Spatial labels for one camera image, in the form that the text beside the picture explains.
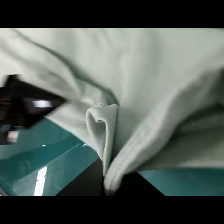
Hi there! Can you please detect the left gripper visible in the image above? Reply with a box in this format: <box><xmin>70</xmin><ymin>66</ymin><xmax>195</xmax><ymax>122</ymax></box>
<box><xmin>0</xmin><ymin>74</ymin><xmax>67</xmax><ymax>145</ymax></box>

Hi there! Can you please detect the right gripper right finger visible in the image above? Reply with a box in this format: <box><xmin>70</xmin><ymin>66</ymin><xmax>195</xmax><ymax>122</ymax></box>
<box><xmin>115</xmin><ymin>170</ymin><xmax>165</xmax><ymax>197</ymax></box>

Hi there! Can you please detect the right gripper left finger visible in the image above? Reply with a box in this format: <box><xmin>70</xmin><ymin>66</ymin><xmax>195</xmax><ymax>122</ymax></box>
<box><xmin>55</xmin><ymin>158</ymin><xmax>105</xmax><ymax>197</ymax></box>

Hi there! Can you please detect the pale green shirt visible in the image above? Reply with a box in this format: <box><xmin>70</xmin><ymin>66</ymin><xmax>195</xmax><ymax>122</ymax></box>
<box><xmin>0</xmin><ymin>28</ymin><xmax>224</xmax><ymax>196</ymax></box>

